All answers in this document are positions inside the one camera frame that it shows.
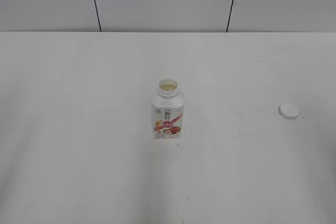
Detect white yili changqing yogurt bottle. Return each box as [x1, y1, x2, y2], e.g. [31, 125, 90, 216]
[151, 79, 184, 139]

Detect white plastic bottle cap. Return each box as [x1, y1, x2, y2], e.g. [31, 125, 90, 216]
[278, 103, 300, 120]

